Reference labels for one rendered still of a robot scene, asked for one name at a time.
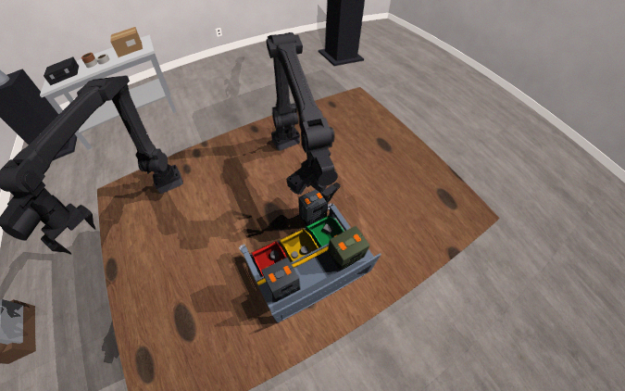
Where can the yellow thin bar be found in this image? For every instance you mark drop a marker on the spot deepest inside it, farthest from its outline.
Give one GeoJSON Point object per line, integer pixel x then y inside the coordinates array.
{"type": "Point", "coordinates": [301, 261]}

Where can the red open bin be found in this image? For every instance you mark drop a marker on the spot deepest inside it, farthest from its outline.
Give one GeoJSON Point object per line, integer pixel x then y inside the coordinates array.
{"type": "Point", "coordinates": [262, 255]}

